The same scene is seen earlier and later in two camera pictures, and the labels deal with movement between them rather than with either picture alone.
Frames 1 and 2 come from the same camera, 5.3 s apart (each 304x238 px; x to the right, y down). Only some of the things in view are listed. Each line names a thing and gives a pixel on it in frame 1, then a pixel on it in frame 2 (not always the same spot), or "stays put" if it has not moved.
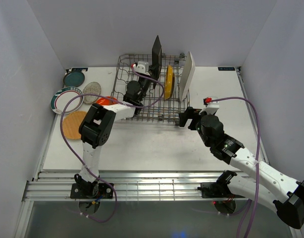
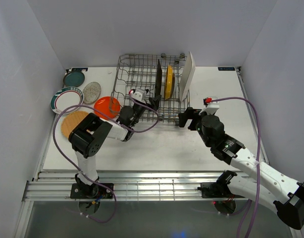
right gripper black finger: (190, 113) stays put
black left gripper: (153, 71) → (155, 102)
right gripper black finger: (192, 125) stays put
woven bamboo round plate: (71, 122) stays put
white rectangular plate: (188, 72) stays put
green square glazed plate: (157, 52) → (158, 83)
